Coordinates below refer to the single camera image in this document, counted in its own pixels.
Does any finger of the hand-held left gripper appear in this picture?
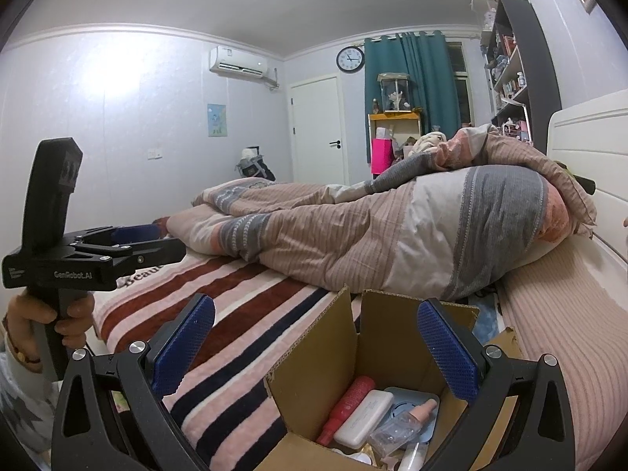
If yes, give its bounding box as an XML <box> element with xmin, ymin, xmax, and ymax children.
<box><xmin>73</xmin><ymin>237</ymin><xmax>187</xmax><ymax>276</ymax></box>
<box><xmin>64</xmin><ymin>224</ymin><xmax>165</xmax><ymax>246</ymax></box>

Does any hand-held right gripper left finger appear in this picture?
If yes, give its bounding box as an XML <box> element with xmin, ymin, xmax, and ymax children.
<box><xmin>51</xmin><ymin>293</ymin><xmax>217</xmax><ymax>471</ymax></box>

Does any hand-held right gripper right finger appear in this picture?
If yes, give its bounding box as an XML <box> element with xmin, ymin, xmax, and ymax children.
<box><xmin>416</xmin><ymin>298</ymin><xmax>576</xmax><ymax>471</ymax></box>

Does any blue square case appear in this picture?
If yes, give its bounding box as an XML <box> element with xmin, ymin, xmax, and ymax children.
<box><xmin>383</xmin><ymin>387</ymin><xmax>441</xmax><ymax>447</ymax></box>

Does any clear bottle with pink cap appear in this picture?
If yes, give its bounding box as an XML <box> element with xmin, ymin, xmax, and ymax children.
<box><xmin>368</xmin><ymin>399</ymin><xmax>438</xmax><ymax>452</ymax></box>

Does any white rectangular case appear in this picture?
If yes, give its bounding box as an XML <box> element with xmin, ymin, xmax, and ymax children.
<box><xmin>334</xmin><ymin>390</ymin><xmax>394</xmax><ymax>445</ymax></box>

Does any white tube bottle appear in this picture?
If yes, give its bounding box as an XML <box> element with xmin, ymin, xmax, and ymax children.
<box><xmin>396</xmin><ymin>442</ymin><xmax>429</xmax><ymax>471</ymax></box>

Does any cardboard box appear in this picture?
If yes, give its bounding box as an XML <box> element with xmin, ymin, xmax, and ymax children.
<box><xmin>255</xmin><ymin>283</ymin><xmax>528</xmax><ymax>471</ymax></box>

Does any yellow foil packet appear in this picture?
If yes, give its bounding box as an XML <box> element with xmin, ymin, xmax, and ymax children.
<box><xmin>360</xmin><ymin>444</ymin><xmax>393</xmax><ymax>469</ymax></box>

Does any person's left forearm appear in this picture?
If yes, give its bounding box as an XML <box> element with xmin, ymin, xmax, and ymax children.
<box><xmin>0</xmin><ymin>338</ymin><xmax>64</xmax><ymax>457</ymax></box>

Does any person's left hand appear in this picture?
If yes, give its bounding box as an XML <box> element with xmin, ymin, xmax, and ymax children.
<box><xmin>4</xmin><ymin>290</ymin><xmax>96</xmax><ymax>361</ymax></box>

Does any blue patterned cloth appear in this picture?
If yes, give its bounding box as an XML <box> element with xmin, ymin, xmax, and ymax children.
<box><xmin>477</xmin><ymin>294</ymin><xmax>502</xmax><ymax>335</ymax></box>

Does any striped blanket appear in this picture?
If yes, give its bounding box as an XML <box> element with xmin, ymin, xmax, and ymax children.
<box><xmin>91</xmin><ymin>216</ymin><xmax>364</xmax><ymax>471</ymax></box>

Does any pink ribbed bed sheet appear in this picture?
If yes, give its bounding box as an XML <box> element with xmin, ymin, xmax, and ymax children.
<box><xmin>498</xmin><ymin>235</ymin><xmax>628</xmax><ymax>452</ymax></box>

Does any grey bag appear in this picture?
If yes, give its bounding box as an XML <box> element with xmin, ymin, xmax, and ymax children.
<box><xmin>235</xmin><ymin>146</ymin><xmax>276</xmax><ymax>181</ymax></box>

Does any pink and grey duvet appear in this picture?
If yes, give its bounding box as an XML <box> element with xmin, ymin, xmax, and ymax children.
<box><xmin>167</xmin><ymin>124</ymin><xmax>598</xmax><ymax>300</ymax></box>

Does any white air conditioner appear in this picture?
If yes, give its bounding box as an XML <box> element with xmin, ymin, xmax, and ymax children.
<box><xmin>209</xmin><ymin>46</ymin><xmax>269</xmax><ymax>79</ymax></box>

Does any white door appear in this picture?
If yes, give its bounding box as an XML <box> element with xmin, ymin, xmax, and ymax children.
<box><xmin>288</xmin><ymin>76</ymin><xmax>349</xmax><ymax>184</ymax></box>

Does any pink bag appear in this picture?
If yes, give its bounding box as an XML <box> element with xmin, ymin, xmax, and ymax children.
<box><xmin>371</xmin><ymin>138</ymin><xmax>393</xmax><ymax>175</ymax></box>

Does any beige plush toy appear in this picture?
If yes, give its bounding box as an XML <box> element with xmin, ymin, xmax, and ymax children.
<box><xmin>407</xmin><ymin>131</ymin><xmax>449</xmax><ymax>158</ymax></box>

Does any black cylindrical object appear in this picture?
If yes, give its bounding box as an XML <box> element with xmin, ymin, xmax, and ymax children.
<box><xmin>564</xmin><ymin>164</ymin><xmax>596</xmax><ymax>196</ymax></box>

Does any yellow shelf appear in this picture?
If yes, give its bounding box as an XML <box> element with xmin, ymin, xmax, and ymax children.
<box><xmin>368</xmin><ymin>112</ymin><xmax>424</xmax><ymax>177</ymax></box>

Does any window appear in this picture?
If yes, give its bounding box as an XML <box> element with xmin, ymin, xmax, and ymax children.
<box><xmin>446</xmin><ymin>43</ymin><xmax>474</xmax><ymax>126</ymax></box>

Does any glass display case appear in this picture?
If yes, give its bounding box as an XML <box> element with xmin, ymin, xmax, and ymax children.
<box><xmin>377</xmin><ymin>73</ymin><xmax>412</xmax><ymax>113</ymax></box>

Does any white headboard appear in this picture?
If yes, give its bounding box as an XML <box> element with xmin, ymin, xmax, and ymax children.
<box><xmin>547</xmin><ymin>89</ymin><xmax>628</xmax><ymax>276</ymax></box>

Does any teal curtain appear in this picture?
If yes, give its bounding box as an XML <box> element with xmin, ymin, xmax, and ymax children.
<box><xmin>363</xmin><ymin>31</ymin><xmax>464</xmax><ymax>162</ymax></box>

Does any dark bookshelf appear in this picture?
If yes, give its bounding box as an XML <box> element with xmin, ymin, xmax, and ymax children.
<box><xmin>483</xmin><ymin>0</ymin><xmax>562</xmax><ymax>153</ymax></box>

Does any beaded bracelet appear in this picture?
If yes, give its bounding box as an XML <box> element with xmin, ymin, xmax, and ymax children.
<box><xmin>2</xmin><ymin>324</ymin><xmax>42</xmax><ymax>365</ymax></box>

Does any blue wall poster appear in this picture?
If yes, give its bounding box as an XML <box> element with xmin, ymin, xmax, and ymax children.
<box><xmin>206</xmin><ymin>103</ymin><xmax>229</xmax><ymax>137</ymax></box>

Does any round wall clock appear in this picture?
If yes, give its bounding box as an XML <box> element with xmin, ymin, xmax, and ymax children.
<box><xmin>336</xmin><ymin>46</ymin><xmax>365</xmax><ymax>74</ymax></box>

